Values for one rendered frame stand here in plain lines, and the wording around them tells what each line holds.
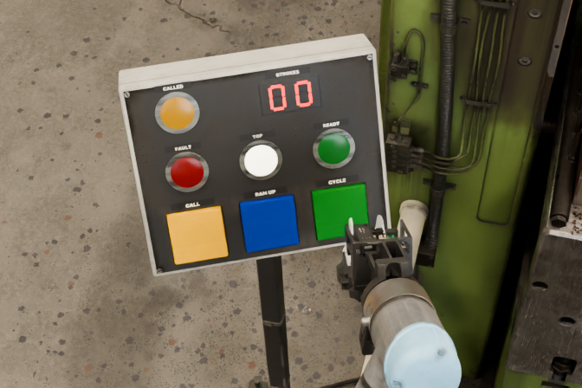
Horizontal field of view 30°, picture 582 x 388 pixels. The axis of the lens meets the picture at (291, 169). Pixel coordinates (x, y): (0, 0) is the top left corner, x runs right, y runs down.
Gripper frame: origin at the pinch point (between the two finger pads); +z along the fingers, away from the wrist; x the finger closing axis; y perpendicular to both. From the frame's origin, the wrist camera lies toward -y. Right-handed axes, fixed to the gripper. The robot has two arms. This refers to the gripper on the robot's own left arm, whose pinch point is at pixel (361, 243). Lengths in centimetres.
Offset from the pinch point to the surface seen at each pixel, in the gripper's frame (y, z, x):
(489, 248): -29, 50, -33
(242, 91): 18.4, 10.8, 13.3
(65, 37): -18, 184, 51
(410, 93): 7.2, 36.6, -15.1
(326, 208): 0.8, 10.3, 2.9
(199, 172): 7.6, 10.5, 19.8
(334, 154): 8.5, 10.6, 1.4
